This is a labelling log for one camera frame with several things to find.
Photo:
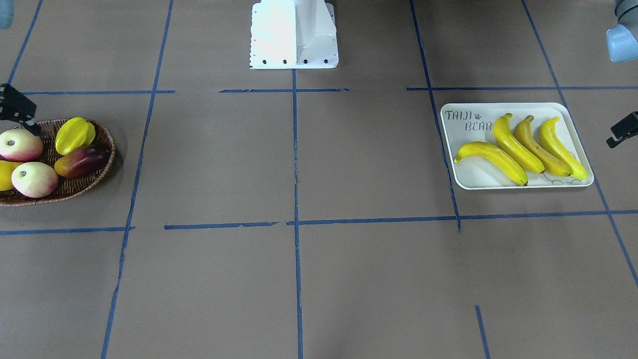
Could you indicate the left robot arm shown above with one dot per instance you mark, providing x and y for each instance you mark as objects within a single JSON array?
[{"x": 622, "y": 40}]

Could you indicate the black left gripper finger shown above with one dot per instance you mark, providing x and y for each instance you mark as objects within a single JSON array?
[{"x": 623, "y": 130}]

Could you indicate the yellow banana moved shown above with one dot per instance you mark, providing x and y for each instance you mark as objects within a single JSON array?
[
  {"x": 551, "y": 143},
  {"x": 523, "y": 133}
]

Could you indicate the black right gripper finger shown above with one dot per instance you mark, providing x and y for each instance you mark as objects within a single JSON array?
[{"x": 16, "y": 107}]

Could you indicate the yellow banana basket edge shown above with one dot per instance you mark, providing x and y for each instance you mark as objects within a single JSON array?
[{"x": 497, "y": 157}]

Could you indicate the yellow banana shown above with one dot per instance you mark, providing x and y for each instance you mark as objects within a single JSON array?
[{"x": 507, "y": 142}]

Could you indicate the brown wicker basket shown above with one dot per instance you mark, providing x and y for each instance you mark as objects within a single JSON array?
[{"x": 67, "y": 188}]

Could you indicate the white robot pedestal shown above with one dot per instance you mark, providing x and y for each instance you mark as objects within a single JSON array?
[{"x": 293, "y": 34}]

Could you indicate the yellow starfruit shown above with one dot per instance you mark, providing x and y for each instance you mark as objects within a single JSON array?
[{"x": 74, "y": 133}]

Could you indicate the yellow lemon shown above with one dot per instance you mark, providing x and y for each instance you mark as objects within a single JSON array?
[{"x": 6, "y": 172}]

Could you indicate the pink white peach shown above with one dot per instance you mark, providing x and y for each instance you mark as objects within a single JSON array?
[{"x": 34, "y": 179}]

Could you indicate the white bear tray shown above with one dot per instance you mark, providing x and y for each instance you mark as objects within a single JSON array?
[{"x": 467, "y": 122}]

